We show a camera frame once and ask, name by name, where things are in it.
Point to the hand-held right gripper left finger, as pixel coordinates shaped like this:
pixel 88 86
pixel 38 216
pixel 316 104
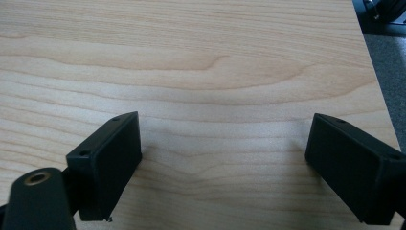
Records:
pixel 108 166

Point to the dark equipment base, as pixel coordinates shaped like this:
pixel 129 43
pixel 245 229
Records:
pixel 381 9

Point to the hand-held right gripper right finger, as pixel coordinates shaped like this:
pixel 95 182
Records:
pixel 348 166

